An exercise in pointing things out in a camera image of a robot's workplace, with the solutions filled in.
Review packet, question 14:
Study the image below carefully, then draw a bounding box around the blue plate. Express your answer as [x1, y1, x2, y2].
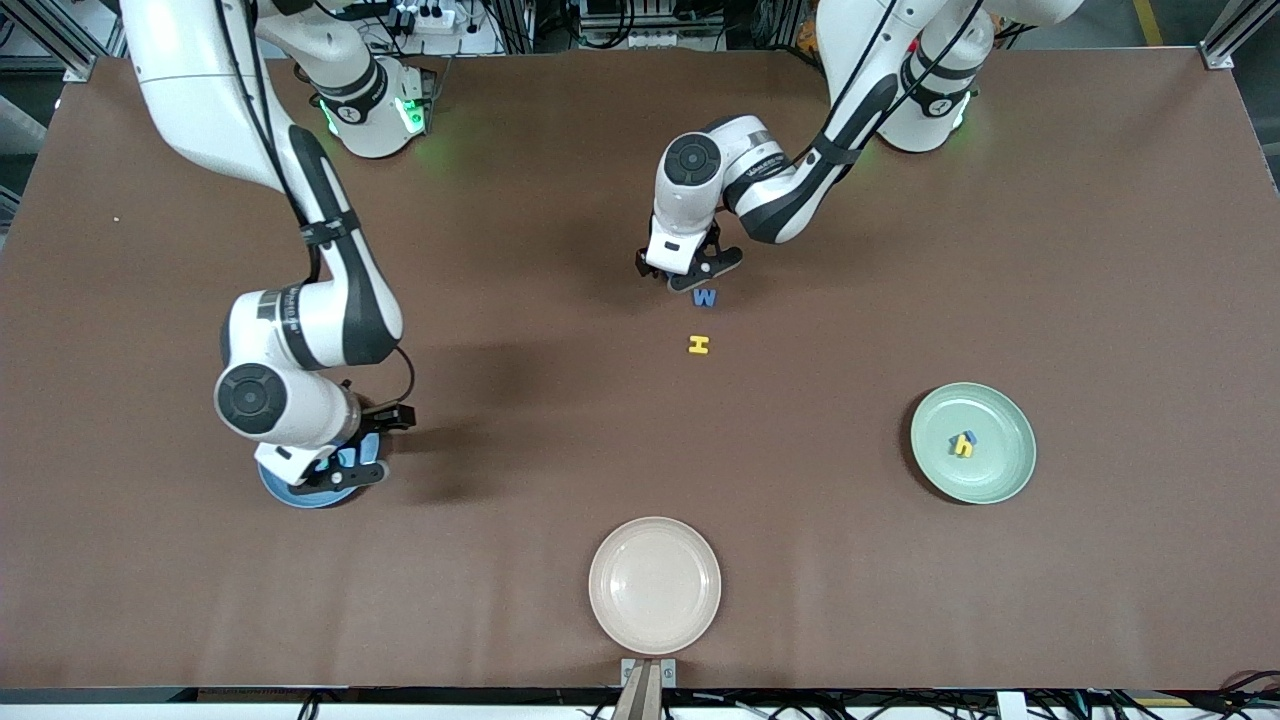
[258, 430, 387, 509]

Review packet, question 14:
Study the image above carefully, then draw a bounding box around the beige plate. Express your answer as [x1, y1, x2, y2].
[588, 516, 723, 657]

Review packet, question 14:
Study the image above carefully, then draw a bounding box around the green plate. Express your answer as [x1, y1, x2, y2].
[909, 382, 1038, 505]

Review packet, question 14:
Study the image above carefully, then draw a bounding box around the brown table cover sheet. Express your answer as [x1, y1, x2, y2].
[0, 48, 1280, 693]

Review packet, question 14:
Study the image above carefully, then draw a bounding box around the white power strip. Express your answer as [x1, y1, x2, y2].
[385, 0, 461, 36]

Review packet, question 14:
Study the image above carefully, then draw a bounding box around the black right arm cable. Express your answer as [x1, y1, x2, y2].
[212, 0, 416, 403]

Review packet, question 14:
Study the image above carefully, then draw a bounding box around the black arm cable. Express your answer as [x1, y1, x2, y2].
[830, 0, 991, 151]
[212, 0, 416, 403]

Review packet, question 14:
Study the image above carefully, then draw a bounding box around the aluminium frame post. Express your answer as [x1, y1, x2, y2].
[1200, 0, 1280, 71]
[0, 0, 99, 83]
[485, 0, 536, 53]

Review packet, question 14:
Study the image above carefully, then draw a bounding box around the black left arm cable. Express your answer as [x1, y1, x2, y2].
[830, 0, 991, 151]

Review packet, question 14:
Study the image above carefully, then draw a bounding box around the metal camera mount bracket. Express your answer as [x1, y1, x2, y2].
[612, 658, 677, 720]

